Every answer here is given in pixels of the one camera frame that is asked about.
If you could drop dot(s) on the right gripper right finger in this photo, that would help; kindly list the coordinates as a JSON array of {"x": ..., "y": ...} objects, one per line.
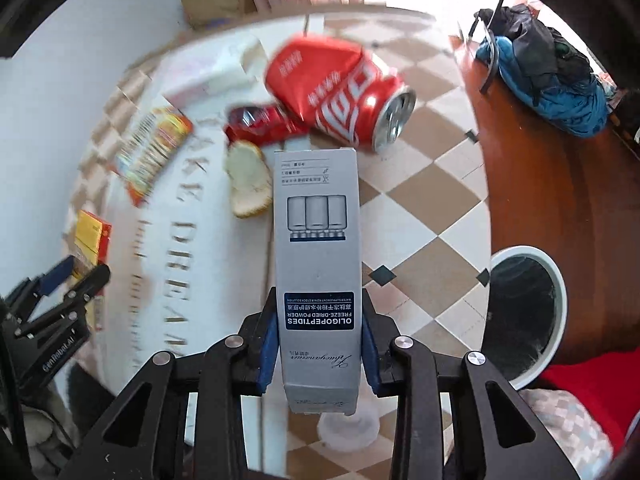
[{"x": 377, "y": 336}]

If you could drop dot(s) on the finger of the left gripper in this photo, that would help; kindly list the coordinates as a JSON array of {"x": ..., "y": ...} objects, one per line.
[
  {"x": 73, "y": 302},
  {"x": 27, "y": 293}
]

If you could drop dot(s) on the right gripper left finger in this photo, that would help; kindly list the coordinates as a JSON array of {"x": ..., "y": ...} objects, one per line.
[{"x": 260, "y": 332}]

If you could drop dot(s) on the yellow red snack packet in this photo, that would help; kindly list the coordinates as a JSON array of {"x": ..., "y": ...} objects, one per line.
[{"x": 90, "y": 243}]

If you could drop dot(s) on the grey white carton box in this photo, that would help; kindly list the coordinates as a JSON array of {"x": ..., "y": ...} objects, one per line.
[{"x": 317, "y": 268}]

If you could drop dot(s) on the white round trash bin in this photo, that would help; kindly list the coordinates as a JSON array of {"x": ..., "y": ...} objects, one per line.
[{"x": 526, "y": 315}]

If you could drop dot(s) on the checkered bed cover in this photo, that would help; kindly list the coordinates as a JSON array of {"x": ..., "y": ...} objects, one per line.
[{"x": 185, "y": 271}]

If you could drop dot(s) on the bread slice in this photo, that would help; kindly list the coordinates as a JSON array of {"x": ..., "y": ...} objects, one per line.
[{"x": 250, "y": 179}]

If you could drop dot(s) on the orange patterned snack packet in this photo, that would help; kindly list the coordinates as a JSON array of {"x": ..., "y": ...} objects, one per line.
[{"x": 148, "y": 148}]

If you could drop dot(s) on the red crumpled wrapper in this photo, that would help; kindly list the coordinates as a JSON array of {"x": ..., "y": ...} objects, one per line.
[{"x": 262, "y": 124}]

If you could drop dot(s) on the checkered pastel pillow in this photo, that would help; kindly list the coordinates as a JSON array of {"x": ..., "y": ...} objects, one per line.
[{"x": 575, "y": 431}]

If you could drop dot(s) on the red blanket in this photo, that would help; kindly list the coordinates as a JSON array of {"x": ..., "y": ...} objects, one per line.
[{"x": 608, "y": 386}]

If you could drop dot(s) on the crushed red cola can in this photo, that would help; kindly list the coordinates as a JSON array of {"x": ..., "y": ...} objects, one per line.
[{"x": 341, "y": 89}]

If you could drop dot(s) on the pink white tissue box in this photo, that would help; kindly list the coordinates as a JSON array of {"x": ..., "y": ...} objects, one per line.
[{"x": 211, "y": 68}]

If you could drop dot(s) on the brown paper bag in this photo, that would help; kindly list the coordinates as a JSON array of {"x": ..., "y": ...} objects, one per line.
[{"x": 205, "y": 13}]

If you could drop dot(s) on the blue dark clothes pile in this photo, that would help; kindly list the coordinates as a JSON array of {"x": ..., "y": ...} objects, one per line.
[{"x": 547, "y": 73}]

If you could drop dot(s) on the black clothes rack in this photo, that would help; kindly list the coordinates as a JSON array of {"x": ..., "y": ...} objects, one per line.
[{"x": 493, "y": 51}]

